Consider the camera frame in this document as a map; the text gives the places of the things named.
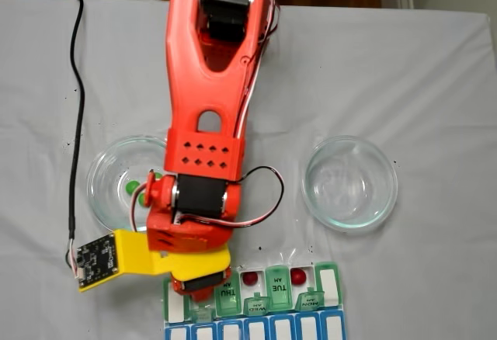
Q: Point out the red round pill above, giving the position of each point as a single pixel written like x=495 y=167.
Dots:
x=298 y=276
x=250 y=278

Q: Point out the clear glass bowl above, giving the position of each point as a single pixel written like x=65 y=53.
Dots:
x=372 y=216
x=105 y=200

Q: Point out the white tablecloth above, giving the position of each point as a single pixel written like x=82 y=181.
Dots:
x=388 y=64

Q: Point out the camera board on yellow mount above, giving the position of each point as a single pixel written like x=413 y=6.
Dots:
x=97 y=256

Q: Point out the weekly pill organizer box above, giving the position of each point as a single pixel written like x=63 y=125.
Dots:
x=279 y=289

